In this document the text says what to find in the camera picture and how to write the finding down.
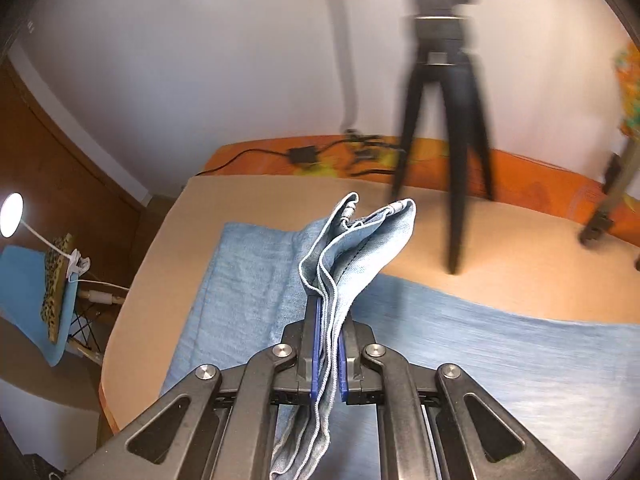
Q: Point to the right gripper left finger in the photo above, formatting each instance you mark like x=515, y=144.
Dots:
x=216, y=424

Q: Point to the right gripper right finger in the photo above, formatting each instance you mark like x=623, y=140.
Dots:
x=436, y=424

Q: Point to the light blue denim pants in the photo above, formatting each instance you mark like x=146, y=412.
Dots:
x=573, y=385

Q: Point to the leopard print cushion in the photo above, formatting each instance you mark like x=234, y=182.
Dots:
x=55, y=267

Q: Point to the blue chair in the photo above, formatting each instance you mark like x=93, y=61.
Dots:
x=22, y=292

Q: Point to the white desk lamp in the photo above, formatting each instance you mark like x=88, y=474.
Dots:
x=12, y=218

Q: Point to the grey metal tripod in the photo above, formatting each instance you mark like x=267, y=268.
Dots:
x=618, y=175

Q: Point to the colourful floral cloth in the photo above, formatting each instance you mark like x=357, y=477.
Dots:
x=627, y=71

